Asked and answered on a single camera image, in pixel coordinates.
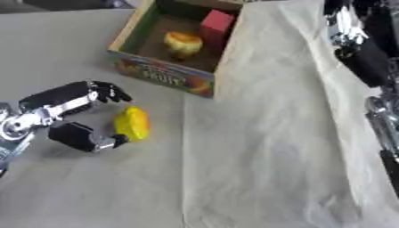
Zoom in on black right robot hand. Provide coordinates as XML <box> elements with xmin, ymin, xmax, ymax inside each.
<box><xmin>322</xmin><ymin>0</ymin><xmax>399</xmax><ymax>89</ymax></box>

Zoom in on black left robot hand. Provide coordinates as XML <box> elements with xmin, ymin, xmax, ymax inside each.
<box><xmin>0</xmin><ymin>80</ymin><xmax>134</xmax><ymax>153</ymax></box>

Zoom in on tan cardboard box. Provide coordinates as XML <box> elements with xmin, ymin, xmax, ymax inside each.
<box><xmin>106</xmin><ymin>0</ymin><xmax>247</xmax><ymax>99</ymax></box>

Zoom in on yellow toy fruit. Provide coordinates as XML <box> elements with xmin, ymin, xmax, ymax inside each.
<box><xmin>112</xmin><ymin>105</ymin><xmax>153</xmax><ymax>142</ymax></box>

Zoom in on yellow and orange toy apple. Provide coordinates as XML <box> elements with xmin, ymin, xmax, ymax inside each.
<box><xmin>162</xmin><ymin>31</ymin><xmax>205</xmax><ymax>59</ymax></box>

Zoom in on red block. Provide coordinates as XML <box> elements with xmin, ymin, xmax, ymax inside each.
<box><xmin>198</xmin><ymin>9</ymin><xmax>237</xmax><ymax>53</ymax></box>

